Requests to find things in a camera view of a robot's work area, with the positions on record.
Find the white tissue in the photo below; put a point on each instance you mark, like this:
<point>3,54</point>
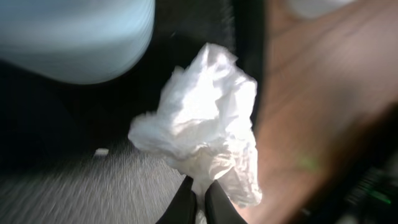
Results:
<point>202,128</point>

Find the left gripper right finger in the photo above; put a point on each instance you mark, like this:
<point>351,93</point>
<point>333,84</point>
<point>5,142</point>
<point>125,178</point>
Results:
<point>218,208</point>

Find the light blue cup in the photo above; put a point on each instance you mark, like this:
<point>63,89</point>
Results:
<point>76,41</point>

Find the black round tray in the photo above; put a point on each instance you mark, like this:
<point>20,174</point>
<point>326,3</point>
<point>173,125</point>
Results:
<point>65,156</point>

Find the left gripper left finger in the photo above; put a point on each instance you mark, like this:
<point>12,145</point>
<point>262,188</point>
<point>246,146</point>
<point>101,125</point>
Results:
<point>183,207</point>

